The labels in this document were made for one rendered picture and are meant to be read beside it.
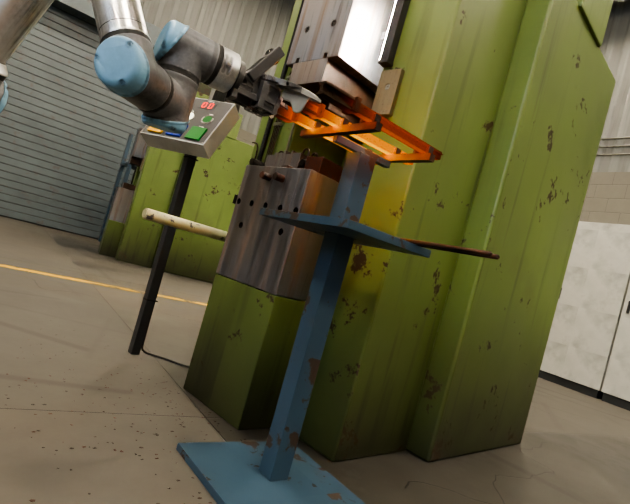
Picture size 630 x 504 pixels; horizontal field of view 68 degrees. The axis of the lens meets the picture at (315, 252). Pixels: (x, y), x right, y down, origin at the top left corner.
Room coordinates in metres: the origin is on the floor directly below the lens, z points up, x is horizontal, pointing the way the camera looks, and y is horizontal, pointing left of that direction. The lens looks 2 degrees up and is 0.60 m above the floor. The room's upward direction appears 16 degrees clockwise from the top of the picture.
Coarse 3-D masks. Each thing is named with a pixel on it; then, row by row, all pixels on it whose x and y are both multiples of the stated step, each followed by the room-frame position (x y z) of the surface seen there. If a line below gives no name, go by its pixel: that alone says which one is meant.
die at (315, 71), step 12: (312, 60) 1.80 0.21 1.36; (324, 60) 1.75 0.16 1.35; (300, 72) 1.84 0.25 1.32; (312, 72) 1.78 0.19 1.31; (324, 72) 1.74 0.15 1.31; (336, 72) 1.78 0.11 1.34; (300, 84) 1.82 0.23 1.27; (312, 84) 1.79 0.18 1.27; (336, 84) 1.79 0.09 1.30; (348, 84) 1.83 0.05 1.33; (360, 84) 1.88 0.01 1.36; (360, 96) 1.89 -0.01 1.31; (372, 96) 1.94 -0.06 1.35
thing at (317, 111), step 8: (288, 104) 1.16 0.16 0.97; (312, 104) 1.18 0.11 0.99; (320, 104) 1.18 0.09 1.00; (304, 112) 1.18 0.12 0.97; (312, 112) 1.17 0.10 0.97; (320, 112) 1.17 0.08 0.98; (328, 112) 1.20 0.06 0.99; (328, 120) 1.21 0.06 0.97; (336, 120) 1.22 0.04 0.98; (352, 136) 1.29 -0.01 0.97; (360, 136) 1.27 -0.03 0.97; (368, 136) 1.29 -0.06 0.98; (368, 144) 1.32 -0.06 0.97; (376, 144) 1.31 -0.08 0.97; (384, 144) 1.32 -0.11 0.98; (384, 152) 1.35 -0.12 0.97; (392, 152) 1.35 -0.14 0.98
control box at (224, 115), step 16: (192, 112) 2.08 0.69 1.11; (208, 112) 2.07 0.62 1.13; (224, 112) 2.05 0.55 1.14; (144, 128) 2.07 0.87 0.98; (208, 128) 2.00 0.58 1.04; (224, 128) 2.05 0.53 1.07; (160, 144) 2.07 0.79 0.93; (176, 144) 2.02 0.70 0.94; (192, 144) 1.97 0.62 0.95; (208, 144) 1.97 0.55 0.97
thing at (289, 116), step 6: (282, 108) 1.26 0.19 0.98; (276, 114) 1.24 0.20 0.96; (282, 114) 1.26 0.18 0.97; (288, 114) 1.27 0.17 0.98; (294, 114) 1.27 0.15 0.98; (300, 114) 1.28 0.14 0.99; (282, 120) 1.28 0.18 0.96; (288, 120) 1.27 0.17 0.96; (294, 120) 1.27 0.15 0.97; (300, 120) 1.29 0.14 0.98; (306, 120) 1.30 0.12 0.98; (312, 120) 1.31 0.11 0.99; (306, 126) 1.31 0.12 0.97; (312, 126) 1.31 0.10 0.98; (324, 126) 1.34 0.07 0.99; (330, 138) 1.37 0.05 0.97; (348, 150) 1.44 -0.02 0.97
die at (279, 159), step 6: (270, 156) 1.86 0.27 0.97; (276, 156) 1.84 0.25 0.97; (282, 156) 1.81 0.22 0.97; (288, 156) 1.79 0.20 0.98; (294, 156) 1.76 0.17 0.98; (300, 156) 1.74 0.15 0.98; (306, 156) 1.76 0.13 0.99; (270, 162) 1.86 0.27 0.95; (276, 162) 1.83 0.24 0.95; (282, 162) 1.80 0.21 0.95; (288, 162) 1.78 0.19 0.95; (294, 162) 1.75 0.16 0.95
